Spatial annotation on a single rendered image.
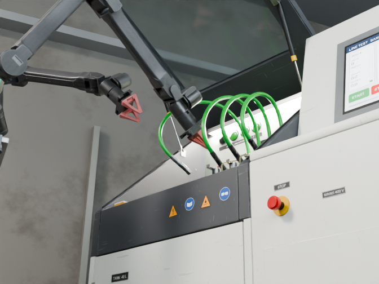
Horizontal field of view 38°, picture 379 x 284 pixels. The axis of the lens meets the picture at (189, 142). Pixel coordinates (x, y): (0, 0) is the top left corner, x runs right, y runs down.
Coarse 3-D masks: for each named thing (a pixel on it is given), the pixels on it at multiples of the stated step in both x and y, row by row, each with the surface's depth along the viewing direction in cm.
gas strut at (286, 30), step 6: (282, 6) 198; (282, 12) 197; (282, 18) 197; (282, 24) 198; (288, 30) 197; (288, 36) 196; (288, 42) 196; (294, 54) 196; (294, 60) 196; (300, 78) 196; (300, 84) 196
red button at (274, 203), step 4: (272, 196) 138; (276, 196) 137; (280, 196) 140; (284, 196) 140; (268, 200) 138; (272, 200) 137; (276, 200) 136; (280, 200) 137; (284, 200) 139; (288, 200) 138; (268, 204) 138; (272, 204) 137; (276, 204) 136; (280, 204) 136; (284, 204) 139; (288, 204) 138; (272, 208) 137; (276, 208) 136; (280, 208) 138; (284, 208) 138; (288, 208) 138; (276, 212) 140; (280, 212) 139; (284, 212) 138
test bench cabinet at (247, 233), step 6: (246, 222) 146; (246, 228) 145; (246, 234) 145; (246, 240) 144; (246, 246) 143; (246, 252) 143; (252, 252) 142; (246, 258) 142; (252, 258) 141; (90, 264) 188; (246, 264) 141; (252, 264) 140; (90, 270) 187; (246, 270) 141; (252, 270) 140; (90, 276) 186; (246, 276) 140; (252, 276) 139; (90, 282) 185; (246, 282) 140; (252, 282) 138
